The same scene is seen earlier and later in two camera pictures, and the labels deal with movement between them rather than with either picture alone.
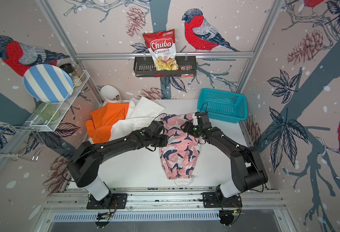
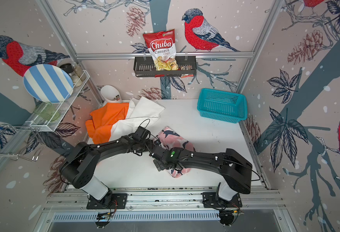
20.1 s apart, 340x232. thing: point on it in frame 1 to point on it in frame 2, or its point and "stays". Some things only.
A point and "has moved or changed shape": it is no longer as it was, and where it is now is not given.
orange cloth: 98,128 stays
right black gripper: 187,128 to 159,166
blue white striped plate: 48,83 stays
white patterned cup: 110,94 stays
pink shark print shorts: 180,157 has moved or changed shape
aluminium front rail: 163,200 stays
